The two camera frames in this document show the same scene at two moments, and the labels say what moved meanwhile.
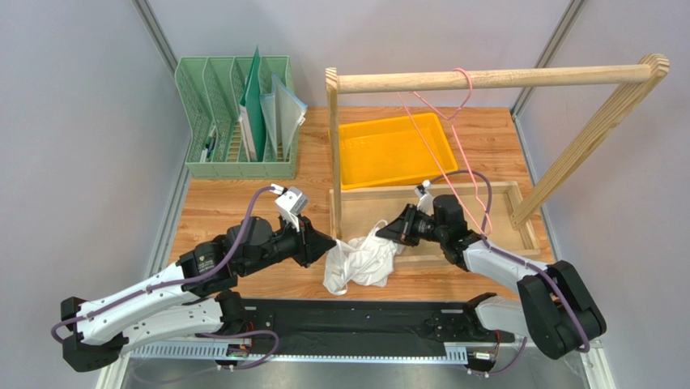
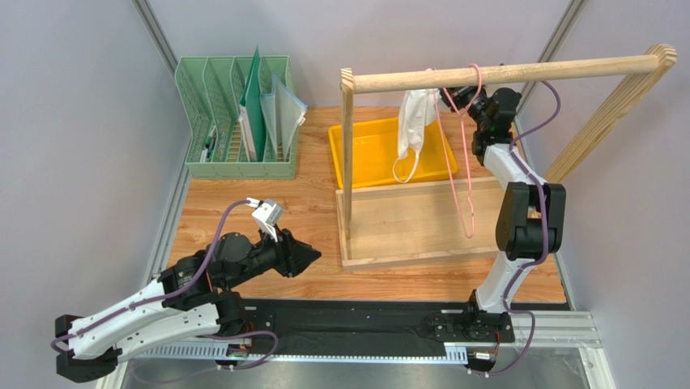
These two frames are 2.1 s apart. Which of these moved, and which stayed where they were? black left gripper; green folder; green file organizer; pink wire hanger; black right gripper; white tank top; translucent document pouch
Moved: white tank top; black right gripper; black left gripper; pink wire hanger
Stayed: green file organizer; translucent document pouch; green folder
